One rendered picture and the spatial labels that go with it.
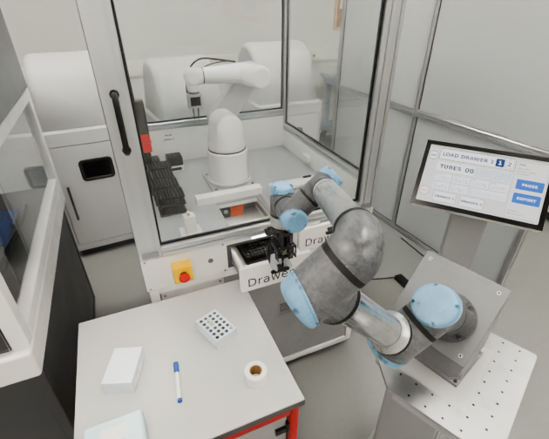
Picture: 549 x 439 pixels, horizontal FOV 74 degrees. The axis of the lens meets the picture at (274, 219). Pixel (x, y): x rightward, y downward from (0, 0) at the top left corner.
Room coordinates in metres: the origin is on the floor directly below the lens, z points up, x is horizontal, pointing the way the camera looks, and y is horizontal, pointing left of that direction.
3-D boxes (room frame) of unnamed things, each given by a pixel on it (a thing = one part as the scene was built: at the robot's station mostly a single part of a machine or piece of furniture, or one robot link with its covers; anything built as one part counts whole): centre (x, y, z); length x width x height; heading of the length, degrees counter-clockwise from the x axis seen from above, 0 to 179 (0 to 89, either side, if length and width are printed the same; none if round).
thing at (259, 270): (1.07, -0.01, 0.87); 0.29 x 0.02 x 0.11; 113
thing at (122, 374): (0.71, 0.46, 0.79); 0.13 x 0.09 x 0.05; 3
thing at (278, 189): (1.03, -0.02, 1.20); 0.09 x 0.08 x 0.11; 15
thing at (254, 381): (0.69, 0.06, 0.78); 0.07 x 0.07 x 0.04
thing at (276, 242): (1.03, -0.03, 1.05); 0.09 x 0.08 x 0.12; 23
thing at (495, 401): (0.77, -0.55, 0.70); 0.45 x 0.44 x 0.12; 47
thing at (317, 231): (1.33, -0.24, 0.87); 0.29 x 0.02 x 0.11; 113
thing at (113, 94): (1.03, 0.44, 1.45); 0.05 x 0.03 x 0.19; 23
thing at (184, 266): (1.06, 0.35, 0.88); 0.07 x 0.05 x 0.07; 113
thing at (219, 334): (0.88, 0.20, 0.78); 0.12 x 0.08 x 0.04; 44
